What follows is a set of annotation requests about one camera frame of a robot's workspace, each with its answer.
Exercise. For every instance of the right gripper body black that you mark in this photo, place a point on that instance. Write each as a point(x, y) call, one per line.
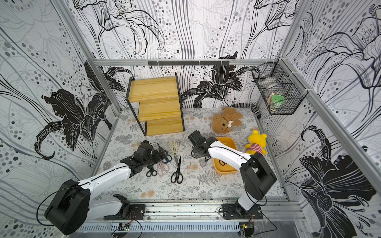
point(196, 140)

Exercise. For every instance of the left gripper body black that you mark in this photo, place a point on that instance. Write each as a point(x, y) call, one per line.
point(153, 159)

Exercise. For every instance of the blue handled scissors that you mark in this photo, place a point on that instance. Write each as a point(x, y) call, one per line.
point(167, 159)

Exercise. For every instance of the beige kitchen scissors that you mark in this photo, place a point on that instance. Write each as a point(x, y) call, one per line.
point(174, 147)

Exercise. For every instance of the large black scissors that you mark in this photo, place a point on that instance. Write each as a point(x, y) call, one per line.
point(177, 176)

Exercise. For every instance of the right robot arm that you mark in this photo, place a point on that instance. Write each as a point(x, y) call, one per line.
point(257, 175)

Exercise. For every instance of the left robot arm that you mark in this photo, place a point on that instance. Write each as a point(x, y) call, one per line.
point(75, 202)

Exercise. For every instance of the pink scissors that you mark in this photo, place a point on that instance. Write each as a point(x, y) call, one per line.
point(162, 169)

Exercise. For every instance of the yellow storage box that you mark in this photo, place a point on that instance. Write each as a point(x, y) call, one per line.
point(228, 169)

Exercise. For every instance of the brown teddy bear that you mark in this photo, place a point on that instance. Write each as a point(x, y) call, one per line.
point(223, 123)

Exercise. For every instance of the wooden tiered shelf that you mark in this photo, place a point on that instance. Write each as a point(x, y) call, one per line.
point(155, 104)

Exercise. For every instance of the yellow plush bear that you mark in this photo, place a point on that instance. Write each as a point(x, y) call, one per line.
point(257, 143)

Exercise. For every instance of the striped plush tail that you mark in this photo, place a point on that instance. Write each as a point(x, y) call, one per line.
point(253, 108)

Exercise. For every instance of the green lidded jar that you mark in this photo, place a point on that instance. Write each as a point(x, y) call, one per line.
point(276, 103)

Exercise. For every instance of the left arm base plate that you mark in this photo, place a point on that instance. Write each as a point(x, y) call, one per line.
point(129, 212)

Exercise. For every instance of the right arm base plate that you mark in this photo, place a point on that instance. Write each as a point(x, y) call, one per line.
point(235, 212)

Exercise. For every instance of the white cable duct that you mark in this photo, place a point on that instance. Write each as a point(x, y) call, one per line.
point(162, 227)

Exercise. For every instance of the black hook rail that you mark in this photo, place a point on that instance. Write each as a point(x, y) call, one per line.
point(188, 63)

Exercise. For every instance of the black wire basket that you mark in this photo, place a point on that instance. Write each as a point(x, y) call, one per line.
point(275, 78)

